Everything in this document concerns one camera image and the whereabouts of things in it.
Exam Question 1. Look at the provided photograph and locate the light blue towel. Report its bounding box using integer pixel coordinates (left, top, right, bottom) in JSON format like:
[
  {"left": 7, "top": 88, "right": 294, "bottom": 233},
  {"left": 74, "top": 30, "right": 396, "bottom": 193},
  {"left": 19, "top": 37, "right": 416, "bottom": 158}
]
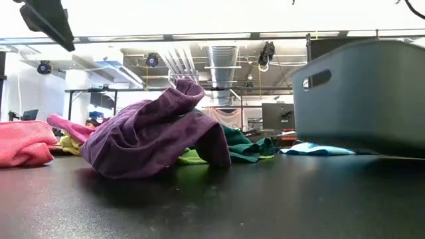
[{"left": 278, "top": 141, "right": 358, "bottom": 157}]

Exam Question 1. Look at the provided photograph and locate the silver ventilation duct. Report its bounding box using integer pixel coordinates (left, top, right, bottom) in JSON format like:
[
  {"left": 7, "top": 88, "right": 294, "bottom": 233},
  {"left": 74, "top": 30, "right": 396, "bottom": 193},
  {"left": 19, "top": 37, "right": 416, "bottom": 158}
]
[{"left": 207, "top": 45, "right": 240, "bottom": 106}]

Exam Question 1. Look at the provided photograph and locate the grey hanging sheet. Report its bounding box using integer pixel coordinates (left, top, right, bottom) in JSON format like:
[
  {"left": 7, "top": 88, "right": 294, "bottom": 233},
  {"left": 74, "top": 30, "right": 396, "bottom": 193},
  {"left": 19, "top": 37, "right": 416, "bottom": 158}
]
[{"left": 203, "top": 108, "right": 244, "bottom": 129}]

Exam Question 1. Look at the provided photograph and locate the magenta towel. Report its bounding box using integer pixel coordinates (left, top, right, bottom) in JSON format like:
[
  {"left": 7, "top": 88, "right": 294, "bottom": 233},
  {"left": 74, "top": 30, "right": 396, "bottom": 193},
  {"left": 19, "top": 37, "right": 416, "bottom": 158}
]
[{"left": 46, "top": 114, "right": 96, "bottom": 144}]

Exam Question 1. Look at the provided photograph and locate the dark green towel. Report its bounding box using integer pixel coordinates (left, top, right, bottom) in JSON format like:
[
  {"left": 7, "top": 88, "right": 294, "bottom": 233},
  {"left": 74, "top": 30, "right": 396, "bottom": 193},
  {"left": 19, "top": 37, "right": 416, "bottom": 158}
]
[{"left": 194, "top": 109, "right": 276, "bottom": 163}]

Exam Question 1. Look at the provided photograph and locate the yellow towel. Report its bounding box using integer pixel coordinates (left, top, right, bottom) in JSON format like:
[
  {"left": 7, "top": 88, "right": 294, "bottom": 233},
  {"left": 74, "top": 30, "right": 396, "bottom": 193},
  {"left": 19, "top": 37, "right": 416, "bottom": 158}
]
[{"left": 58, "top": 132, "right": 84, "bottom": 156}]

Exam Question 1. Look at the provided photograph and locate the grey overhead frame bar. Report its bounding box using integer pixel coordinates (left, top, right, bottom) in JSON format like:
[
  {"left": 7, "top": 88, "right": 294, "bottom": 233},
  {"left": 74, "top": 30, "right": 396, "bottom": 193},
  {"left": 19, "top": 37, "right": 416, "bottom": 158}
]
[{"left": 0, "top": 29, "right": 425, "bottom": 45}]

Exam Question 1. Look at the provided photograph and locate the grey-blue plastic basket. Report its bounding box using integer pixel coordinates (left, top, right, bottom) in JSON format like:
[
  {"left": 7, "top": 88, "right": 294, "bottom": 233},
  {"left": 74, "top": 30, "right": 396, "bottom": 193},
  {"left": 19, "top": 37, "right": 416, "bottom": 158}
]
[{"left": 292, "top": 39, "right": 425, "bottom": 159}]

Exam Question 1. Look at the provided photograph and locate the large dark monitor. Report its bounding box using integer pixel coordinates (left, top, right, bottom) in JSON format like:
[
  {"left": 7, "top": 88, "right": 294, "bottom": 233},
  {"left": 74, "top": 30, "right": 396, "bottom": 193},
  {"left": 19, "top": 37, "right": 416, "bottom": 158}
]
[{"left": 262, "top": 102, "right": 296, "bottom": 131}]

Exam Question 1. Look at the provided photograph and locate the dark computer monitor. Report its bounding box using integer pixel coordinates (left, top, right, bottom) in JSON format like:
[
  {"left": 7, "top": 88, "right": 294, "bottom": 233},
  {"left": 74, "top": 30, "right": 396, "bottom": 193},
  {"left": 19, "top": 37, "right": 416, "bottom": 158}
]
[{"left": 21, "top": 109, "right": 39, "bottom": 121}]

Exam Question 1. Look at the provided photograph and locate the coral pink towel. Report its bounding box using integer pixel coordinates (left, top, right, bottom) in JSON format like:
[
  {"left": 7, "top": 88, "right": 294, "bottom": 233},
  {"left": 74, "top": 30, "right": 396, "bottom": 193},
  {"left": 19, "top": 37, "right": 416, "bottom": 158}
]
[{"left": 0, "top": 120, "right": 59, "bottom": 168}]

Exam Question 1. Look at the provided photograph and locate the black upright panel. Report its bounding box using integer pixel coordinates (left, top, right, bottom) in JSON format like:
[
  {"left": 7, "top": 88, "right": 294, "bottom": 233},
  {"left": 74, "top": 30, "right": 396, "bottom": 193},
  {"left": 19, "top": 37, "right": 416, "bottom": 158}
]
[{"left": 305, "top": 33, "right": 379, "bottom": 62}]

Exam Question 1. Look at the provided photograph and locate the black dome ceiling camera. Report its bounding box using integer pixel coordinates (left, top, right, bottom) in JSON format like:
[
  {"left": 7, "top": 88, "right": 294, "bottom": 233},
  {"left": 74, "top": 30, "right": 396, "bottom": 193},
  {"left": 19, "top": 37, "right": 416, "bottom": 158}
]
[
  {"left": 145, "top": 52, "right": 159, "bottom": 68},
  {"left": 37, "top": 60, "right": 53, "bottom": 76}
]

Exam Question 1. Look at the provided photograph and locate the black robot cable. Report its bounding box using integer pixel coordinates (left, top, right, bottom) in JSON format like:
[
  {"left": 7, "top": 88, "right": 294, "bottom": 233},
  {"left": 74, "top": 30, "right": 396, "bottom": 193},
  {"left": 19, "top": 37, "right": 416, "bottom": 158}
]
[{"left": 403, "top": 0, "right": 425, "bottom": 20}]

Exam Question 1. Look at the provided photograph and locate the light green towel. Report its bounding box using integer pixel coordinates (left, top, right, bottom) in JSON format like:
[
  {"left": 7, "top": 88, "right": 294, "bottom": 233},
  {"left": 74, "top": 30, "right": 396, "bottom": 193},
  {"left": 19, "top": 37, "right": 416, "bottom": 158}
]
[{"left": 175, "top": 147, "right": 276, "bottom": 166}]

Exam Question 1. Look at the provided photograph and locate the purple towel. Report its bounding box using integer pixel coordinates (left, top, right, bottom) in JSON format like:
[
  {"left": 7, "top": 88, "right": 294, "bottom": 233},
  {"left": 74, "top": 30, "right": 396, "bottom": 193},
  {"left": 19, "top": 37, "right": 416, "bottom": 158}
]
[{"left": 79, "top": 76, "right": 232, "bottom": 180}]

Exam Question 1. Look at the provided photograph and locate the black hanging camera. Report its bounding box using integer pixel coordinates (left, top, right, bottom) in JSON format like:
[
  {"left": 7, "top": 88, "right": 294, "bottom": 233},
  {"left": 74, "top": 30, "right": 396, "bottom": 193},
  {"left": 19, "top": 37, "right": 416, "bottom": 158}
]
[{"left": 258, "top": 41, "right": 276, "bottom": 66}]

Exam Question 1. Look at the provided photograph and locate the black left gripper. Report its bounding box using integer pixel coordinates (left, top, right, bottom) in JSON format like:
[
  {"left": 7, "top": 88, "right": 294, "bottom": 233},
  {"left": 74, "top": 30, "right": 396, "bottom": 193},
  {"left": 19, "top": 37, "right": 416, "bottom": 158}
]
[{"left": 19, "top": 0, "right": 76, "bottom": 52}]

